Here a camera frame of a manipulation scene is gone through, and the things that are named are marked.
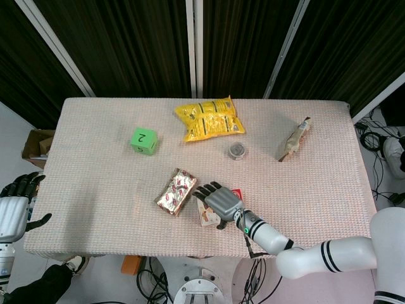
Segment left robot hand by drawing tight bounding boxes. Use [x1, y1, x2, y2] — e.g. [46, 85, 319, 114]
[0, 172, 53, 243]

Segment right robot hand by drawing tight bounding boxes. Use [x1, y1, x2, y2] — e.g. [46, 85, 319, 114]
[191, 181, 246, 230]

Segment red white small box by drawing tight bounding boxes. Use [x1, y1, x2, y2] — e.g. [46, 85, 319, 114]
[196, 187, 244, 227]

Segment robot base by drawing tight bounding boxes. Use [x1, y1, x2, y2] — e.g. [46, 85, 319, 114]
[151, 255, 244, 304]

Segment brown cardboard box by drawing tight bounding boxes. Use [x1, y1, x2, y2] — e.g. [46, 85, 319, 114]
[21, 129, 55, 168]

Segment gold foil snack packet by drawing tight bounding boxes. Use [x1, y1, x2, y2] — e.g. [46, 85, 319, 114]
[154, 168, 197, 218]

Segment small round grey tin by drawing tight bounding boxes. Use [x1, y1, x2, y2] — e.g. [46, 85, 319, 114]
[226, 142, 247, 160]

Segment pink woven tablecloth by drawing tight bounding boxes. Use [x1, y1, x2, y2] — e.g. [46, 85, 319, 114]
[23, 97, 378, 259]

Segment black trouser leg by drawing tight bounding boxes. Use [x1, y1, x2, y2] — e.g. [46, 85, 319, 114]
[3, 264, 74, 304]

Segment yellow snack bag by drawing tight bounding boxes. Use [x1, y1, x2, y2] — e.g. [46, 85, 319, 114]
[174, 94, 246, 143]

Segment person's shoe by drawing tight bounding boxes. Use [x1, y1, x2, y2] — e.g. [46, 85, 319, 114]
[65, 255, 90, 277]

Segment beige wrapped snack bar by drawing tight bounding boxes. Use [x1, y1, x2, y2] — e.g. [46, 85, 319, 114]
[278, 117, 312, 163]

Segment green numbered cube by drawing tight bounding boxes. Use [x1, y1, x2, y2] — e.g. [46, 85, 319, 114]
[130, 127, 158, 156]

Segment black floor cables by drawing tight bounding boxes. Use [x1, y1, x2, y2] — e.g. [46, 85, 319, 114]
[135, 256, 174, 304]

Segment black cable bundle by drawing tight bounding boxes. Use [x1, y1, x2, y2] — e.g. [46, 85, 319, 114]
[354, 107, 405, 203]

